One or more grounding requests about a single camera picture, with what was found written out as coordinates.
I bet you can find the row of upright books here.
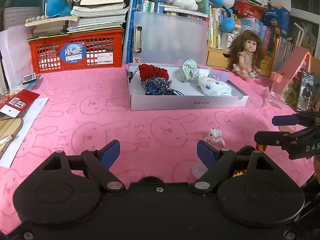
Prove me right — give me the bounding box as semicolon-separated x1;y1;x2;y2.
134;0;295;73

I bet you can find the black binder clip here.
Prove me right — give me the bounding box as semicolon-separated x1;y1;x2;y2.
127;68;138;83

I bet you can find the wooden desk drawer organizer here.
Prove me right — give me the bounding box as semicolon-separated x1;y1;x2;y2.
206;47;272;76

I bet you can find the translucent clipboard folder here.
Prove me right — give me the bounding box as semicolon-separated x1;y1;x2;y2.
132;12;208;65

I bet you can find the small calculator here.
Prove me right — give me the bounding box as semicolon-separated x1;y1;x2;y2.
22;73;37;85

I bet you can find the red yellow hair scrunchie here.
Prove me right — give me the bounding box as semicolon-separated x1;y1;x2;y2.
233;145;262;177

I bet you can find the white shallow cardboard box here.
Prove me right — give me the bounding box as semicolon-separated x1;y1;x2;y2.
125;63;249;111

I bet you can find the small white crumpled toy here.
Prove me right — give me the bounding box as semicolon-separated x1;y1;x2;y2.
204;128;225;147

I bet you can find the pink bunny print cloth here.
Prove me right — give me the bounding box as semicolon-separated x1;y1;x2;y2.
0;64;315;235

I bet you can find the green checked cloth doll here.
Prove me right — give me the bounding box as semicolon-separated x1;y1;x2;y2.
180;59;208;82

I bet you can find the brown haired baby doll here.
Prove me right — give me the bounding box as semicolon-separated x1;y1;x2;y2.
228;30;264;81

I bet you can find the purple plush toy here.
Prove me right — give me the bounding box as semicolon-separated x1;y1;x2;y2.
209;68;229;82

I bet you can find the blue floral drawstring pouch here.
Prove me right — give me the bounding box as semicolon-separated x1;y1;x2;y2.
142;77;183;95

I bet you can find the clear drinking glass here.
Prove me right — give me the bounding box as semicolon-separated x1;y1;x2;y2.
267;72;291;108

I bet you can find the stack of books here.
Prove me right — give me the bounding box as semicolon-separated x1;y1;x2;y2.
24;0;129;37

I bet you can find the red card packet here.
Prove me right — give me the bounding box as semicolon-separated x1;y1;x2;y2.
1;89;40;120

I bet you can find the white paper strip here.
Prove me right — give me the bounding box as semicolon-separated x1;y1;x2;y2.
0;98;49;168

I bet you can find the red plastic basket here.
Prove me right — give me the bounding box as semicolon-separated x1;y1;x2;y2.
28;28;124;74

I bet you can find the red crocheted yarn item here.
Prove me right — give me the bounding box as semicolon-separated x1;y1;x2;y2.
138;63;169;82

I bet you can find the white fluffy plush toy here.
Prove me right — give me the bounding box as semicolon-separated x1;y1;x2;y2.
197;76;232;96

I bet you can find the smartphone on stand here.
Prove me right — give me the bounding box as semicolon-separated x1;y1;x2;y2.
296;71;319;112

